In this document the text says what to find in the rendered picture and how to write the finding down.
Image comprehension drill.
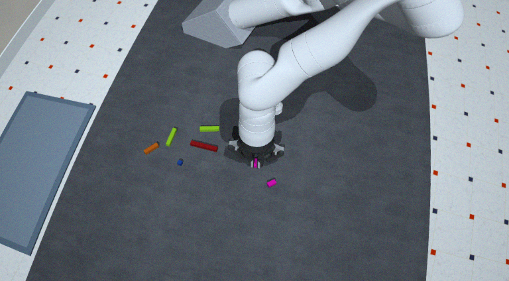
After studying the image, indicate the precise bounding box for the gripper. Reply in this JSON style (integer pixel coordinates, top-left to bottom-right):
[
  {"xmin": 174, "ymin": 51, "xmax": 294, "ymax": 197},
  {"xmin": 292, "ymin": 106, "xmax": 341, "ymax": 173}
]
[{"xmin": 228, "ymin": 136, "xmax": 285, "ymax": 168}]

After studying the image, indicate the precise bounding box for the red rod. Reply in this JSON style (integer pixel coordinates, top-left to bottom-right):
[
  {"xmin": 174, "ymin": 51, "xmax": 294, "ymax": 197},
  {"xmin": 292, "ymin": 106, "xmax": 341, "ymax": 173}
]
[{"xmin": 190, "ymin": 140, "xmax": 218, "ymax": 152}]

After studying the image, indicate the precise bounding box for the lime green rod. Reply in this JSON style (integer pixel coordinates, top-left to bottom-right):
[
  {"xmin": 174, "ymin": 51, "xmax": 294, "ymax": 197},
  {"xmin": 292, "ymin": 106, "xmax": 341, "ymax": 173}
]
[
  {"xmin": 199, "ymin": 126, "xmax": 219, "ymax": 132},
  {"xmin": 166, "ymin": 128, "xmax": 177, "ymax": 146}
]

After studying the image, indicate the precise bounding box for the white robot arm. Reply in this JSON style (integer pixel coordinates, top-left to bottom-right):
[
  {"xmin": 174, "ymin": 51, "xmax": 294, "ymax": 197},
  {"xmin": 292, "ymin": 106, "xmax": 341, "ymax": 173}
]
[{"xmin": 229, "ymin": 0, "xmax": 464, "ymax": 147}]

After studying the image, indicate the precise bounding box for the orange rod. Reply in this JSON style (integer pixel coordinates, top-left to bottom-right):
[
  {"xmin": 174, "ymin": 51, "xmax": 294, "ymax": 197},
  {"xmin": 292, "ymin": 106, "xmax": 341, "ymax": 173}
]
[{"xmin": 144, "ymin": 142, "xmax": 159, "ymax": 155}]

